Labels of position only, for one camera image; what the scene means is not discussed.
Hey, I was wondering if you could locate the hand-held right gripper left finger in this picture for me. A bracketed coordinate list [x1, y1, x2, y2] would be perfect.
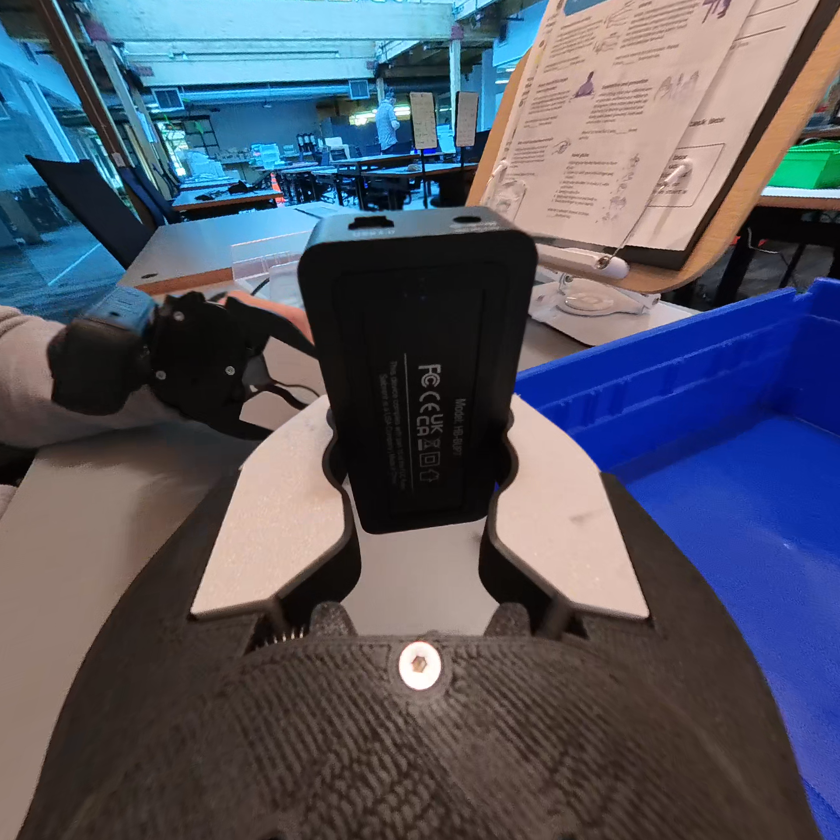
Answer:
[189, 394, 362, 623]

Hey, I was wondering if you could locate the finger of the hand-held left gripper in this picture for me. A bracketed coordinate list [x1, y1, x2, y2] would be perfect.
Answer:
[222, 290, 316, 358]

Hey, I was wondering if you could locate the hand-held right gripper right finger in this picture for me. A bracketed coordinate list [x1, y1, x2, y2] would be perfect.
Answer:
[479, 395, 652, 637]

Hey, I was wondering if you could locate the blue plastic bin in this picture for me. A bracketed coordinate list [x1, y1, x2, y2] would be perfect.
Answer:
[514, 277, 840, 840]

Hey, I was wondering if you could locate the black USB hub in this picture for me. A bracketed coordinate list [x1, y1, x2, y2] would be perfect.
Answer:
[297, 209, 540, 534]

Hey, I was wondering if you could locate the grey desk with wooden edge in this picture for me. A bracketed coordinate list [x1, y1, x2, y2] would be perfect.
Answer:
[118, 202, 355, 296]

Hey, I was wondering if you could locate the clear acrylic holder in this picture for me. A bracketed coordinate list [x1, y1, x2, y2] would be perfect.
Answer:
[230, 231, 316, 309]

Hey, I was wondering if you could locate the dark work table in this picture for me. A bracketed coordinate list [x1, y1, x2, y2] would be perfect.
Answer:
[172, 187, 283, 214]

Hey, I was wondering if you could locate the white board stand base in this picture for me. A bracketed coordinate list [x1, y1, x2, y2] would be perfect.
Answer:
[530, 246, 660, 329]

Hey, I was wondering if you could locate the sign board on pole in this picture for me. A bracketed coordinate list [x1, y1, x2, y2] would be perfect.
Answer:
[455, 91, 480, 165]
[409, 92, 438, 191]

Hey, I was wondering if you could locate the wooden document board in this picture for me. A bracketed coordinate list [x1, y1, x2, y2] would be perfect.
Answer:
[466, 0, 840, 295]

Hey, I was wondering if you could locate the printed instruction sheet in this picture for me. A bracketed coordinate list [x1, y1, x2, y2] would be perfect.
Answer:
[630, 0, 821, 253]
[489, 0, 756, 227]

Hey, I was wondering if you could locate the green plastic bin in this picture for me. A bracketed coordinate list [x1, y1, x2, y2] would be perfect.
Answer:
[766, 141, 840, 191]

